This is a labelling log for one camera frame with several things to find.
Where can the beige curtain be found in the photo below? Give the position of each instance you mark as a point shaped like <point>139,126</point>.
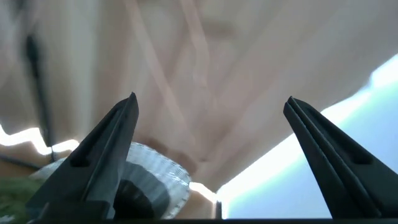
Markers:
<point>264,62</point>

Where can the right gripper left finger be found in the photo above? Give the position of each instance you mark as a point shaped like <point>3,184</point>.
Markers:
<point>93,161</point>

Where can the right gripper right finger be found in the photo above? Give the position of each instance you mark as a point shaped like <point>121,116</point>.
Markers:
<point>342,161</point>

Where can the black clothes rack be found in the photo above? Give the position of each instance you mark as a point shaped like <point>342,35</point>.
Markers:
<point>38,77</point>

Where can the white laundry basket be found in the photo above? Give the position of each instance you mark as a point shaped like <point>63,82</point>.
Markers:
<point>155,174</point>

